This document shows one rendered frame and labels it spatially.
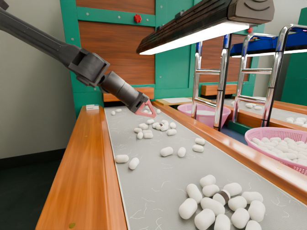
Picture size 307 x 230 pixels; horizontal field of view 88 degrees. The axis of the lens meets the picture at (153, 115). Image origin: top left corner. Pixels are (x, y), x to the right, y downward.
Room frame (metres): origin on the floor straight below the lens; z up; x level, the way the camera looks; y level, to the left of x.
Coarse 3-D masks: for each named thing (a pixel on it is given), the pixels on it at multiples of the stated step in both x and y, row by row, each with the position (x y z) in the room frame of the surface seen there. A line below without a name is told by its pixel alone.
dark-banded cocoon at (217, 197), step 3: (216, 195) 0.23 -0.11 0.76; (219, 195) 0.22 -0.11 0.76; (228, 195) 0.23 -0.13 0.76; (213, 198) 0.22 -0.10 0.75; (216, 198) 0.22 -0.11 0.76; (219, 198) 0.22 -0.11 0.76; (222, 198) 0.22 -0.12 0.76; (219, 201) 0.22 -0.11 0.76; (222, 201) 0.22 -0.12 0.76; (222, 204) 0.21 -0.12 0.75
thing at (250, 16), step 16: (208, 0) 0.35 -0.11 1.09; (224, 0) 0.29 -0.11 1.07; (240, 0) 0.26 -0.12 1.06; (256, 0) 0.27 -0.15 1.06; (272, 0) 0.28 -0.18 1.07; (192, 16) 0.39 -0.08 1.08; (208, 16) 0.31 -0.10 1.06; (224, 16) 0.28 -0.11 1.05; (240, 16) 0.26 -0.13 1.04; (256, 16) 0.27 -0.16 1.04; (272, 16) 0.28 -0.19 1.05; (160, 32) 0.57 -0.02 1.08; (176, 32) 0.43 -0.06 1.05; (192, 32) 0.36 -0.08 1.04; (144, 48) 0.70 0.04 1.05
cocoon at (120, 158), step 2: (116, 156) 0.36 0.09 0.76; (118, 156) 0.35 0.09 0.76; (120, 156) 0.35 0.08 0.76; (122, 156) 0.35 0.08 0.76; (124, 156) 0.35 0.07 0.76; (126, 156) 0.36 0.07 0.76; (116, 158) 0.35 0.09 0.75; (118, 158) 0.35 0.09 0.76; (120, 158) 0.35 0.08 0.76; (122, 158) 0.35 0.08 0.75; (124, 158) 0.35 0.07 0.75; (126, 158) 0.35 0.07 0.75; (128, 158) 0.36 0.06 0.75; (116, 160) 0.35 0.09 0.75; (118, 160) 0.35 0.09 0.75; (120, 160) 0.35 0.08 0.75; (122, 160) 0.35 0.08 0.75; (124, 160) 0.35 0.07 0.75; (126, 160) 0.35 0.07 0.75; (118, 162) 0.35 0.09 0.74; (120, 162) 0.35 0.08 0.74
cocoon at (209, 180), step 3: (204, 177) 0.27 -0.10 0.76; (207, 177) 0.27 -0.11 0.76; (210, 177) 0.27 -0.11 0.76; (213, 177) 0.27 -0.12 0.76; (201, 180) 0.27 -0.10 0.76; (204, 180) 0.26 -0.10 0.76; (207, 180) 0.26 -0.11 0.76; (210, 180) 0.27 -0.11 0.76; (213, 180) 0.27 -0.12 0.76; (201, 183) 0.26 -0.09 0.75; (204, 183) 0.26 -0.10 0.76; (207, 183) 0.26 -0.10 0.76; (210, 183) 0.26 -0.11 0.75; (213, 183) 0.27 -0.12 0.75; (201, 186) 0.26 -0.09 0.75; (204, 186) 0.26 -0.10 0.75
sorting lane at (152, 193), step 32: (128, 128) 0.60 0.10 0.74; (128, 160) 0.37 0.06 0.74; (160, 160) 0.37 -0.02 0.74; (192, 160) 0.37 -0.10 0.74; (224, 160) 0.37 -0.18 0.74; (128, 192) 0.25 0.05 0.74; (160, 192) 0.25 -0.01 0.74; (128, 224) 0.19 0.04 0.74; (160, 224) 0.19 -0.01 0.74; (192, 224) 0.19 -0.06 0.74; (288, 224) 0.19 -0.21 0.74
